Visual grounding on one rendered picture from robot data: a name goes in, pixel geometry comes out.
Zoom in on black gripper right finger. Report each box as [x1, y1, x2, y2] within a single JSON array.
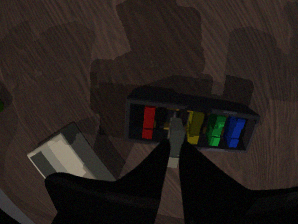
[[178, 141, 298, 224]]

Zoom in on black fuse block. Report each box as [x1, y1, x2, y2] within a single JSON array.
[[125, 88, 261, 153]]

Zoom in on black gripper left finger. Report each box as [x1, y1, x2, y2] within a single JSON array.
[[44, 139, 172, 224]]

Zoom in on grey rectangular tray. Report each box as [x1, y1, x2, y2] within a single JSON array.
[[27, 123, 117, 183]]

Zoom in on yellow fuse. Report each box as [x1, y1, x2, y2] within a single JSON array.
[[185, 111, 205, 144]]

